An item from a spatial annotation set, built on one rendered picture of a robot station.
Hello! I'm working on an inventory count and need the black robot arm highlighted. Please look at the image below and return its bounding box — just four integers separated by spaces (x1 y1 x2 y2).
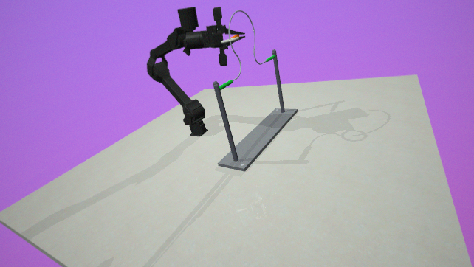
147 7 224 136

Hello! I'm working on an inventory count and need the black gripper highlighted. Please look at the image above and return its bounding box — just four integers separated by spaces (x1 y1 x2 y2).
199 7 245 66

